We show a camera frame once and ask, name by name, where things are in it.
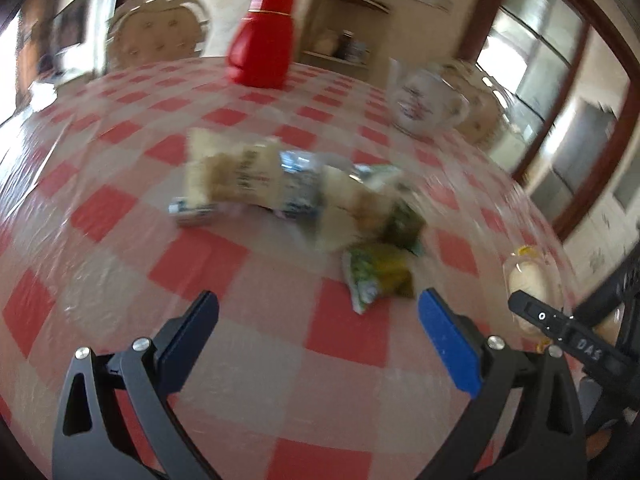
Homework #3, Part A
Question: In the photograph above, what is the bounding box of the brown framed glass door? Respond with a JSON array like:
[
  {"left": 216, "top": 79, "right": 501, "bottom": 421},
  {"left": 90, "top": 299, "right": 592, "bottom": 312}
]
[{"left": 462, "top": 0, "right": 640, "bottom": 241}]

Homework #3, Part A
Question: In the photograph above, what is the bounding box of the cream tufted chair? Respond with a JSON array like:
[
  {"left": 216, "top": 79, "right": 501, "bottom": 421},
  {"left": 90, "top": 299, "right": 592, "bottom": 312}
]
[
  {"left": 440, "top": 57, "right": 507, "bottom": 150},
  {"left": 106, "top": 0, "right": 210, "bottom": 72}
]

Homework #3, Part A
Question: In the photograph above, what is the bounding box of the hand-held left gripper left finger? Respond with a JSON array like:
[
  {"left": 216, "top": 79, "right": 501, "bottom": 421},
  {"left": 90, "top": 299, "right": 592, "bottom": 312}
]
[{"left": 51, "top": 289, "right": 221, "bottom": 480}]

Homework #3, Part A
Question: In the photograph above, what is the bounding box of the red thermos jug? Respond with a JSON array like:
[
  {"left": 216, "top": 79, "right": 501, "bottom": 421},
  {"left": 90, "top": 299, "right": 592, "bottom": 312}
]
[{"left": 226, "top": 0, "right": 296, "bottom": 88}]

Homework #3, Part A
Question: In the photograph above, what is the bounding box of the small blue white packet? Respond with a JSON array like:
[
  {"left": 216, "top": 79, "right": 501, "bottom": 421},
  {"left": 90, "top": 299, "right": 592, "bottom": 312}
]
[{"left": 167, "top": 199, "right": 221, "bottom": 227}]

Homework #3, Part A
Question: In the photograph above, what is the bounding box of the television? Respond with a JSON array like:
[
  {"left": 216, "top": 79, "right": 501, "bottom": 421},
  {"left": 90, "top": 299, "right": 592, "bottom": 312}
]
[{"left": 52, "top": 0, "right": 96, "bottom": 53}]

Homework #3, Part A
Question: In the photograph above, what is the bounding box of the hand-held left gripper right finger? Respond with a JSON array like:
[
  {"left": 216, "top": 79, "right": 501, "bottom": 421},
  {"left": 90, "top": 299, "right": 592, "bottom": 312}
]
[{"left": 418, "top": 287, "right": 587, "bottom": 480}]

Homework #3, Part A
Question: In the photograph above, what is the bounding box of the wooden corner shelf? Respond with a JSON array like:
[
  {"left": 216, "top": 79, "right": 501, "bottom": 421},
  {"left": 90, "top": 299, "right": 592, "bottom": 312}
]
[{"left": 300, "top": 0, "right": 391, "bottom": 68}]

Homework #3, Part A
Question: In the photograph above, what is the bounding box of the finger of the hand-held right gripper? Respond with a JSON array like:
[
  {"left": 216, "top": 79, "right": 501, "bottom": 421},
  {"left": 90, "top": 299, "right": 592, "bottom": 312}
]
[
  {"left": 572, "top": 262, "right": 640, "bottom": 328},
  {"left": 507, "top": 290, "right": 637, "bottom": 382}
]

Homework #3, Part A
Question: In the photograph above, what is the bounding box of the red checkered tablecloth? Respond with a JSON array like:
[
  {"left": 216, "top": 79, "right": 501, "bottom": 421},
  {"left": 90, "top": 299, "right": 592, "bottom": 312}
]
[{"left": 0, "top": 56, "right": 588, "bottom": 480}]

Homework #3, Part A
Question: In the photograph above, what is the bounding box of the green snack packet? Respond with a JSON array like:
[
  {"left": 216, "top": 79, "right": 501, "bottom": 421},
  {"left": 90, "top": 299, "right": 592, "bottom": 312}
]
[
  {"left": 342, "top": 242, "right": 417, "bottom": 315},
  {"left": 385, "top": 200, "right": 427, "bottom": 257}
]

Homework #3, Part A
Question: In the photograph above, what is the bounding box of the beige pouch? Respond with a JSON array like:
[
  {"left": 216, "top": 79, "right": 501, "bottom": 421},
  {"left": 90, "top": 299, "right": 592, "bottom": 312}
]
[{"left": 315, "top": 27, "right": 339, "bottom": 56}]

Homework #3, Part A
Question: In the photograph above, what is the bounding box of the white printed bread packet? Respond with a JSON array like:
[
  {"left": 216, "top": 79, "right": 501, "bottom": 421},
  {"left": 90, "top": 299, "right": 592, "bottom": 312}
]
[{"left": 186, "top": 127, "right": 283, "bottom": 208}]

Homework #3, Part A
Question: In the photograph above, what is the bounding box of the white floral teapot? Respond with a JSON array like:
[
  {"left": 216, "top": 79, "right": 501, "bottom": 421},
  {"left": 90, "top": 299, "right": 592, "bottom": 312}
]
[{"left": 387, "top": 57, "right": 473, "bottom": 137}]

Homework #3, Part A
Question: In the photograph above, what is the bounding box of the yellow bun packet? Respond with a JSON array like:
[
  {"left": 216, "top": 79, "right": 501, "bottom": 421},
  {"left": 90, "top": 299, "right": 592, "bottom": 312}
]
[{"left": 502, "top": 245, "right": 568, "bottom": 338}]

